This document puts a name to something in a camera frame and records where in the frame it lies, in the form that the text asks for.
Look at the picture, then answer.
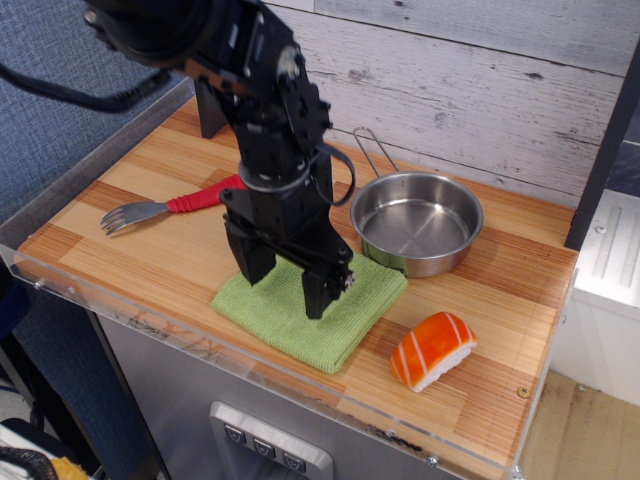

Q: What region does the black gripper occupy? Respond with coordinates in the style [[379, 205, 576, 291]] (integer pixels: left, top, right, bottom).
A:
[[221, 149, 355, 320]]

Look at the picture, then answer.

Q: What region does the green cloth napkin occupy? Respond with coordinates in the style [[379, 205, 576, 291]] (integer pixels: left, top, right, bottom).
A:
[[211, 255, 408, 374]]

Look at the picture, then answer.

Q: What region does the red-handled metal fork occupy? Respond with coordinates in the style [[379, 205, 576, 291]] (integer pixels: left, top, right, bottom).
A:
[[100, 174, 246, 235]]

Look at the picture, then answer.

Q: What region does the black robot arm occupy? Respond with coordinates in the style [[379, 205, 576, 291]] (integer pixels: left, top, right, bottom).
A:
[[87, 1, 353, 320]]

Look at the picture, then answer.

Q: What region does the stainless steel pan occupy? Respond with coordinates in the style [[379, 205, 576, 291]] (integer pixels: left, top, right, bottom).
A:
[[349, 127, 485, 279]]

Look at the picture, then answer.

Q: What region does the stainless steel cabinet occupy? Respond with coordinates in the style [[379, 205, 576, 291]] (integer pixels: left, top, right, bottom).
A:
[[97, 316, 455, 479]]

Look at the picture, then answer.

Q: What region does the salmon nigiri sushi toy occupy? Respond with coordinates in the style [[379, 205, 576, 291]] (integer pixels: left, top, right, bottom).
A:
[[389, 312, 478, 393]]

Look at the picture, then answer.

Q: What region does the silver dispenser button panel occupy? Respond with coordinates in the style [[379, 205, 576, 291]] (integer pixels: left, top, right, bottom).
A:
[[209, 401, 334, 479]]

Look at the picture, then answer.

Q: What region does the clear acrylic front guard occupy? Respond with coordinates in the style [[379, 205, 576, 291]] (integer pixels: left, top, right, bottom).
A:
[[1, 247, 521, 479]]

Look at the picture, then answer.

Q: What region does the yellow and black object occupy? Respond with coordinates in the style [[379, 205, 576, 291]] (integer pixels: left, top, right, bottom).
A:
[[1, 447, 90, 480]]

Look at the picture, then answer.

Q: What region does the white appliance at right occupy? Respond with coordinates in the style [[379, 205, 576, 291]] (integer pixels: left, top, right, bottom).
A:
[[550, 190, 639, 405]]

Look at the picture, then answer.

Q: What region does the black left frame post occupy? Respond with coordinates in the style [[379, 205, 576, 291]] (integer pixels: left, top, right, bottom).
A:
[[194, 80, 235, 139]]

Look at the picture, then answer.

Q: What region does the black frame post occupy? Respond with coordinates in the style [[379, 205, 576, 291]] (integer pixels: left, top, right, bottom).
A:
[[194, 80, 235, 139], [564, 58, 639, 251]]

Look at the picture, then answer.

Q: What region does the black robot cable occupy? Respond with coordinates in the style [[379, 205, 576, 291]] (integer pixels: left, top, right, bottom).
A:
[[0, 62, 174, 114]]

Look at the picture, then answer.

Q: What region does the black right frame post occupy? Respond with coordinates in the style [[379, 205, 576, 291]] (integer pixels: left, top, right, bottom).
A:
[[564, 58, 639, 251]]

